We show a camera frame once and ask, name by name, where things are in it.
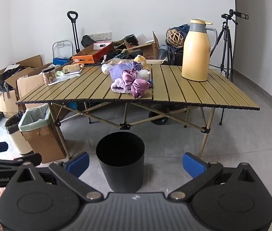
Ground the yellow and white plush toy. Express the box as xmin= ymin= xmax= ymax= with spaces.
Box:
xmin=133 ymin=55 xmax=151 ymax=80

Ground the lavender fluffy cloth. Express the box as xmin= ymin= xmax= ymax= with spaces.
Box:
xmin=111 ymin=78 xmax=136 ymax=94

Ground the cardboard box with green liner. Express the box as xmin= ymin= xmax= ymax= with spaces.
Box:
xmin=18 ymin=103 xmax=66 ymax=164

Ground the white bin with black liner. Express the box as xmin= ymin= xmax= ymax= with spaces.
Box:
xmin=5 ymin=112 xmax=34 ymax=155

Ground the purple burlap drawstring pouch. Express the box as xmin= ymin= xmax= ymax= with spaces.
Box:
xmin=108 ymin=62 xmax=136 ymax=80

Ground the black round trash bin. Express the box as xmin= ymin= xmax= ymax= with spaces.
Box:
xmin=96 ymin=132 xmax=145 ymax=193

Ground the tan slatted folding table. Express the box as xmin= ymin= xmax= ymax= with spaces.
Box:
xmin=16 ymin=64 xmax=260 ymax=159

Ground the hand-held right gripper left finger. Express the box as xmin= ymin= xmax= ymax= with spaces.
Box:
xmin=7 ymin=152 xmax=103 ymax=201

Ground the orange cardboard box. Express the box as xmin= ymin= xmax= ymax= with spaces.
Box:
xmin=72 ymin=42 xmax=114 ymax=64

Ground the blue box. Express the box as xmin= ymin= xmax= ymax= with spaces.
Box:
xmin=53 ymin=56 xmax=69 ymax=66

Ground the small black case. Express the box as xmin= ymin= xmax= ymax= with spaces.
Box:
xmin=124 ymin=34 xmax=139 ymax=44

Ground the yellow thermos jug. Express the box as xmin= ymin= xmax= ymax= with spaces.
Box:
xmin=181 ymin=19 xmax=218 ymax=82

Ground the printed paper sheet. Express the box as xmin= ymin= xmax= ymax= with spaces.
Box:
xmin=48 ymin=73 xmax=81 ymax=86

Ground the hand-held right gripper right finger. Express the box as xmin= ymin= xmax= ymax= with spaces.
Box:
xmin=168 ymin=152 xmax=265 ymax=201

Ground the open brown cardboard box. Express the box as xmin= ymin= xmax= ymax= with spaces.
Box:
xmin=124 ymin=31 xmax=160 ymax=59

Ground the blue water bottle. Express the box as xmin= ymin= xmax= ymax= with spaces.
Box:
xmin=159 ymin=44 xmax=169 ymax=60

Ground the black bag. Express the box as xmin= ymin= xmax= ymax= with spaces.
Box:
xmin=81 ymin=35 xmax=95 ymax=49

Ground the silver folding trolley frame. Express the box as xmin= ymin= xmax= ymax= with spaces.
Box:
xmin=52 ymin=41 xmax=74 ymax=64

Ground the pale yellow carton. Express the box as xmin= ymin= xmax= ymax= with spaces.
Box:
xmin=62 ymin=63 xmax=85 ymax=74

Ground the cardboard box with black contents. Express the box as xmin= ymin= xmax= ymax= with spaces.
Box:
xmin=0 ymin=55 xmax=44 ymax=119

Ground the clear jar of snacks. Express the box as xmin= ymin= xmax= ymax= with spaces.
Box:
xmin=42 ymin=66 xmax=57 ymax=85

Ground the white and red carton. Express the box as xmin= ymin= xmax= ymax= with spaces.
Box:
xmin=93 ymin=42 xmax=113 ymax=51

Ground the woven rattan ball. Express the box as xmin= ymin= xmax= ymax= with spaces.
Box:
xmin=166 ymin=28 xmax=186 ymax=47

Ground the plain brown cardboard box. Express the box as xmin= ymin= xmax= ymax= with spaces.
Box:
xmin=17 ymin=63 xmax=55 ymax=112

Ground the dark blue bag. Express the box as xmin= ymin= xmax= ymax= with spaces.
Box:
xmin=172 ymin=23 xmax=192 ymax=53

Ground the black camera tripod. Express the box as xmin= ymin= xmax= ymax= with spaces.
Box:
xmin=209 ymin=9 xmax=249 ymax=126

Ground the black trolley handle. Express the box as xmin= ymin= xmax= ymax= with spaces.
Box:
xmin=67 ymin=11 xmax=81 ymax=54

